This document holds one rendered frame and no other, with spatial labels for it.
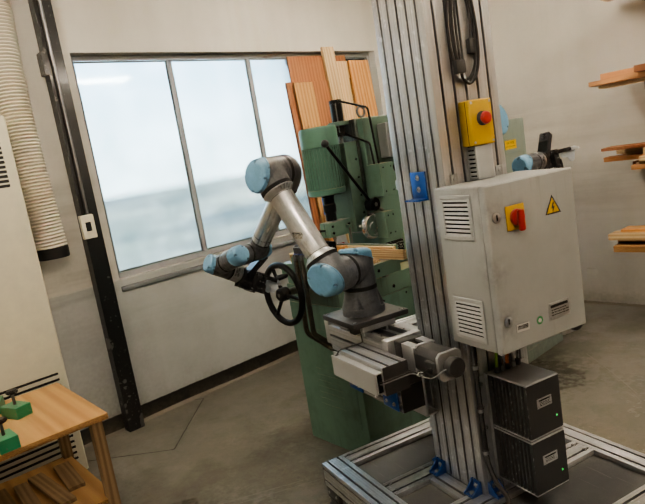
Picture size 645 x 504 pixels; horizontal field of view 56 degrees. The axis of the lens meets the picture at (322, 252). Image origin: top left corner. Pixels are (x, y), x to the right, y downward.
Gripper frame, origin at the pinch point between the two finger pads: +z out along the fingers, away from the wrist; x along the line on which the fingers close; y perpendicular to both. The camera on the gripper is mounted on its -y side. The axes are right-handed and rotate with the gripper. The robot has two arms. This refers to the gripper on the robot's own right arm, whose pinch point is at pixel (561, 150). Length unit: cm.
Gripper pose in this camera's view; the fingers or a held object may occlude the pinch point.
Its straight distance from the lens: 275.9
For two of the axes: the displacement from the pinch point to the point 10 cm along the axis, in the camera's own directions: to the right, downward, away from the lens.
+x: 6.4, -1.2, -7.6
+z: 7.3, -2.2, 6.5
